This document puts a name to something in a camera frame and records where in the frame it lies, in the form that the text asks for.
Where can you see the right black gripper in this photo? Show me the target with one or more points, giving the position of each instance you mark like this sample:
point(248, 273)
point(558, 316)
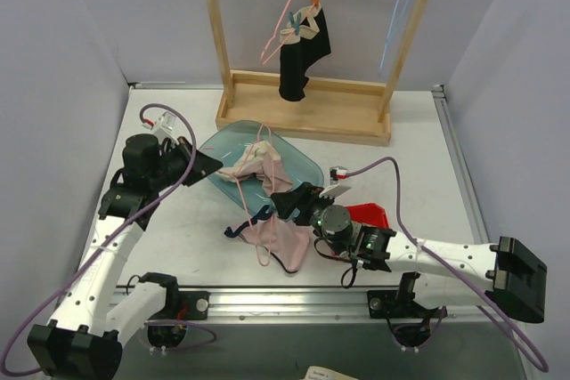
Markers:
point(301, 204)

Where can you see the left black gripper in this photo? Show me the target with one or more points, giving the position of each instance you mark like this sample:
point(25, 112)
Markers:
point(188, 163)

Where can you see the teal clothespin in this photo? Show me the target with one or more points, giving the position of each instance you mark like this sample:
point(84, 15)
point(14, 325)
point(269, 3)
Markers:
point(295, 21)
point(264, 213)

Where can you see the pink underwear navy trim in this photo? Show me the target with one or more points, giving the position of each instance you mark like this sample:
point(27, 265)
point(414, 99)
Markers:
point(274, 241)

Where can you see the beige pink underwear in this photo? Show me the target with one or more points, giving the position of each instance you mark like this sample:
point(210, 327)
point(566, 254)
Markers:
point(262, 161)

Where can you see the blue wire hanger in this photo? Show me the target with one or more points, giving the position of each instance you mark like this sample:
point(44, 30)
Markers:
point(398, 13)

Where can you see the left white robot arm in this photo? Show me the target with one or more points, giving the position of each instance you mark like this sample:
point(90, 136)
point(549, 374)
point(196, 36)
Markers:
point(85, 336)

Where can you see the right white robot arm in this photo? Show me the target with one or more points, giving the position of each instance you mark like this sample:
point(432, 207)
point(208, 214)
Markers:
point(434, 273)

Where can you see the black underwear beige waistband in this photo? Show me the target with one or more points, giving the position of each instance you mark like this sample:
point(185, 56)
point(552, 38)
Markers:
point(299, 53)

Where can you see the teal clothespin on black underwear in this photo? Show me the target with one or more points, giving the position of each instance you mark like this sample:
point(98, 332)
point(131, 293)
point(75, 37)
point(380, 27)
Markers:
point(295, 21)

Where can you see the teal plastic basin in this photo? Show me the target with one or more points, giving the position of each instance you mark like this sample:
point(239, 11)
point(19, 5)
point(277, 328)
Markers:
point(228, 144)

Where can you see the red plastic bin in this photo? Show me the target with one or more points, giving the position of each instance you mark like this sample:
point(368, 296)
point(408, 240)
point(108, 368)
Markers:
point(370, 214)

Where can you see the wooden clothes rack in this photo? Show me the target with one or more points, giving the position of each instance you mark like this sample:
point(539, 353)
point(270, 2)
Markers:
point(334, 109)

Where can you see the paper sheet bottom edge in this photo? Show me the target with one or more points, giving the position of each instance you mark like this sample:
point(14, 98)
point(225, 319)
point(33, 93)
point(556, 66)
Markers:
point(321, 373)

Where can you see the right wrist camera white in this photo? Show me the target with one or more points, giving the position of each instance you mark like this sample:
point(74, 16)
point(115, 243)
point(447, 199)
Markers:
point(338, 183)

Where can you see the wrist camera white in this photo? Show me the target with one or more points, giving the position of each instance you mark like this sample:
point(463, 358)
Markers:
point(338, 183)
point(163, 127)

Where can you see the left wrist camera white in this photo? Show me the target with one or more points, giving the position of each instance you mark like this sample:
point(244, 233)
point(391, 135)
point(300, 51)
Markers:
point(163, 127)

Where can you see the aluminium mounting rail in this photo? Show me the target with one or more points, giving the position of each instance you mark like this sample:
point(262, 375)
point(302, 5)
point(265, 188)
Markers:
point(289, 302)

